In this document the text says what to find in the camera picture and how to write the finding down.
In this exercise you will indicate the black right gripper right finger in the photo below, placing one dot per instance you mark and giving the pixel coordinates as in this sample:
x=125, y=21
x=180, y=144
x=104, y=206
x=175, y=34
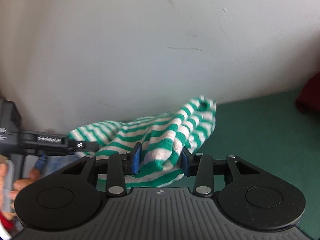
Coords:
x=203, y=172

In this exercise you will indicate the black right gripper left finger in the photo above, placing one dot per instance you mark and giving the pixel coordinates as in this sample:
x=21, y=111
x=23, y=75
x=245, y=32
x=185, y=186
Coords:
x=116, y=167

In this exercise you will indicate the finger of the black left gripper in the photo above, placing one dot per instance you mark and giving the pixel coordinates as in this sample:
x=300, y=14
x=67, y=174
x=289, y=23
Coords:
x=82, y=146

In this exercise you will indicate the green white striped garment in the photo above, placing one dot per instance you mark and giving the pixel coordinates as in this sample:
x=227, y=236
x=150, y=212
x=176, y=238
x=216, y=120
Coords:
x=162, y=137

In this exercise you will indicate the person's left hand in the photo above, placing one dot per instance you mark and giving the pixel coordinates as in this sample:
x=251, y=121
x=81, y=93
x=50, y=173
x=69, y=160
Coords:
x=18, y=185

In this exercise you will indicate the green bed sheet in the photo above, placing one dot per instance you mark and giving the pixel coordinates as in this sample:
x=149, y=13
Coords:
x=268, y=185

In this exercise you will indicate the dark red garment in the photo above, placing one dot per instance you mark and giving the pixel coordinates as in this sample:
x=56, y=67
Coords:
x=309, y=98

